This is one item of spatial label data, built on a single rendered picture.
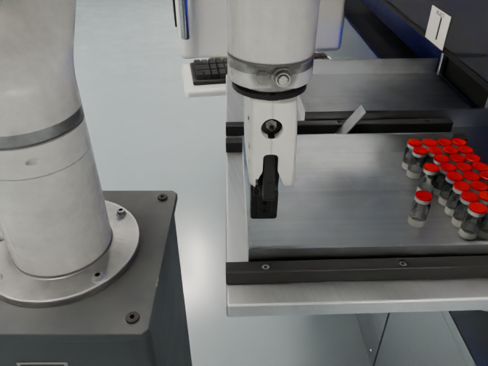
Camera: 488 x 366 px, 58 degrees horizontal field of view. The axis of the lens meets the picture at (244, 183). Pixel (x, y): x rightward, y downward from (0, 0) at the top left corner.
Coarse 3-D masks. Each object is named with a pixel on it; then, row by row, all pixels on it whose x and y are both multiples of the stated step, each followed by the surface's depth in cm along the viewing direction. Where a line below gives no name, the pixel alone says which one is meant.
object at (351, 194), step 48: (336, 144) 71; (384, 144) 72; (288, 192) 63; (336, 192) 63; (384, 192) 63; (288, 240) 55; (336, 240) 55; (384, 240) 55; (432, 240) 55; (480, 240) 55
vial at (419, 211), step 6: (414, 204) 56; (420, 204) 55; (426, 204) 55; (414, 210) 56; (420, 210) 55; (426, 210) 55; (408, 216) 58; (414, 216) 56; (420, 216) 56; (426, 216) 56; (408, 222) 58; (414, 222) 57; (420, 222) 57
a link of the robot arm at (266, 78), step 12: (228, 60) 42; (240, 60) 40; (312, 60) 41; (228, 72) 43; (240, 72) 41; (252, 72) 40; (264, 72) 40; (276, 72) 40; (288, 72) 40; (300, 72) 40; (240, 84) 41; (252, 84) 41; (264, 84) 41; (276, 84) 40; (288, 84) 40; (300, 84) 41
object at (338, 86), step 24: (312, 72) 100; (336, 72) 100; (360, 72) 100; (384, 72) 101; (408, 72) 101; (432, 72) 101; (312, 96) 91; (336, 96) 91; (360, 96) 91; (384, 96) 91; (408, 96) 91; (432, 96) 91; (456, 96) 91; (312, 120) 78; (456, 120) 79; (480, 120) 80
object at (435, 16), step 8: (432, 8) 84; (432, 16) 84; (440, 16) 81; (448, 16) 78; (432, 24) 84; (448, 24) 78; (432, 32) 84; (440, 32) 81; (432, 40) 85; (440, 40) 81; (440, 48) 81
